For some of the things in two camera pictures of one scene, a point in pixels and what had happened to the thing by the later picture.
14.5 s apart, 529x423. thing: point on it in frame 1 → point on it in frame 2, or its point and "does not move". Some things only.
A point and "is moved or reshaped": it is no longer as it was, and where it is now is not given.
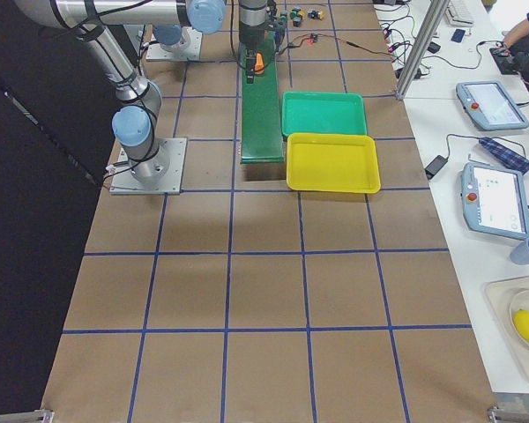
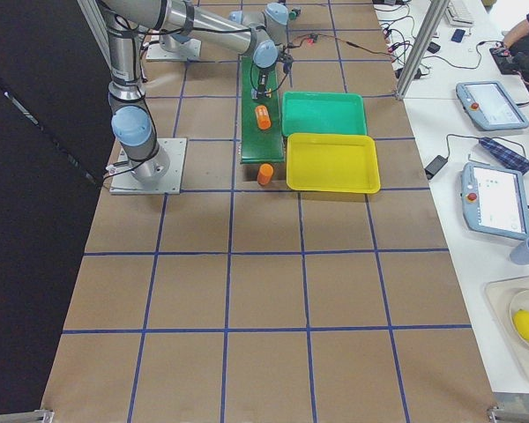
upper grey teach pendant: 488,107 does not move
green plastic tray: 316,112 does not move
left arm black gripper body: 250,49 → 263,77
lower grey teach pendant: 495,202 does not move
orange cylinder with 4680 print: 259,64 is moved or reshaped
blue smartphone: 458,35 does not move
